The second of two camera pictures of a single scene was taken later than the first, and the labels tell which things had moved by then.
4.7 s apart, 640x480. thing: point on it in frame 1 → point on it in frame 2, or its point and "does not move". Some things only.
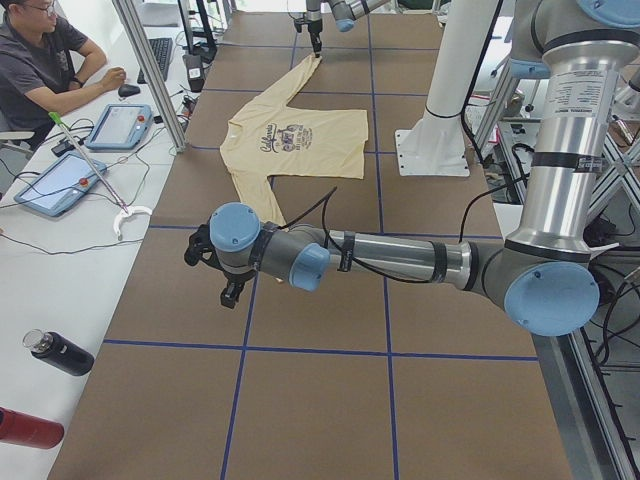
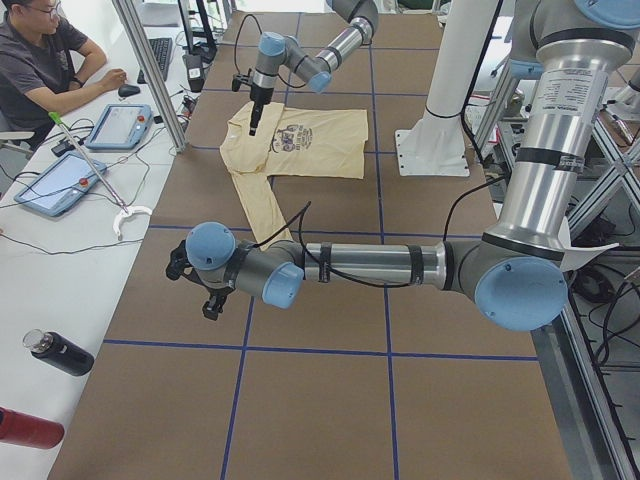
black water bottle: x=60 y=351 does not move
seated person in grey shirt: x=43 y=68 does not move
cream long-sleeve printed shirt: x=272 y=139 does not move
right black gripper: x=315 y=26 → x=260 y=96
